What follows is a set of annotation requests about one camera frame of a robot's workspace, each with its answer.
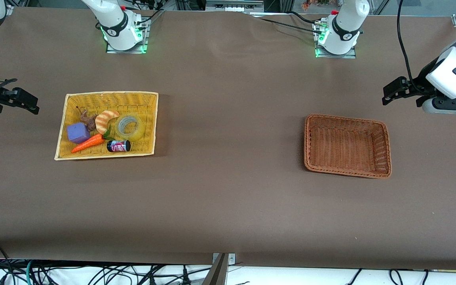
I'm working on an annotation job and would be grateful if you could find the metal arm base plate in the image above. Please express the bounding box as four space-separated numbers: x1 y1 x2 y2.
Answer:
105 18 149 54
313 22 357 59

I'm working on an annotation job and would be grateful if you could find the purple foam cube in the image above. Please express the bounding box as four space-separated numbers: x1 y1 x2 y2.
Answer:
66 122 91 144

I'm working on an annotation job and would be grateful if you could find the black table cable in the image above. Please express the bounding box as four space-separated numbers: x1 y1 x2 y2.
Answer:
289 11 323 25
259 17 319 35

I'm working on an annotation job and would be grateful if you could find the striped orange toy croissant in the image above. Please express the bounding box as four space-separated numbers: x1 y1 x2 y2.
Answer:
95 110 120 134

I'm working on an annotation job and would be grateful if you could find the dark metal support post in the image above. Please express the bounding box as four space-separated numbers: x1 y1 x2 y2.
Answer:
201 253 228 285

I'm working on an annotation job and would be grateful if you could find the small black pink-label can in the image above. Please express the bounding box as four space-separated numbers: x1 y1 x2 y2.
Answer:
107 139 131 153

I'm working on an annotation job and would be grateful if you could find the yellowish clear tape roll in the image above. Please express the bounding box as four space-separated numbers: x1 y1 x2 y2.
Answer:
114 114 146 141

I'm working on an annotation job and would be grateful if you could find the orange toy carrot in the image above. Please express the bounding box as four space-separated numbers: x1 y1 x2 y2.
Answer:
71 129 116 154

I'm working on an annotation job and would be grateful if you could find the brown toy root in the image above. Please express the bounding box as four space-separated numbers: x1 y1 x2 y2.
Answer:
76 106 97 132

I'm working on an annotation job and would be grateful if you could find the brown wicker basket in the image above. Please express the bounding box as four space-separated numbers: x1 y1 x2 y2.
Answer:
304 114 393 179

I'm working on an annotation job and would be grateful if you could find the silver table edge bracket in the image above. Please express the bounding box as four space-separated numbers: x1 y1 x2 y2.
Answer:
212 253 236 265

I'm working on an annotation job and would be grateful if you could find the aluminium frame rail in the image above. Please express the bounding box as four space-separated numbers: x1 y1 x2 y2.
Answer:
205 0 264 12

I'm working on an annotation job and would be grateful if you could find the yellow wicker tray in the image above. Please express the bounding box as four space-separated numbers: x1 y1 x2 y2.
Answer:
54 91 159 161

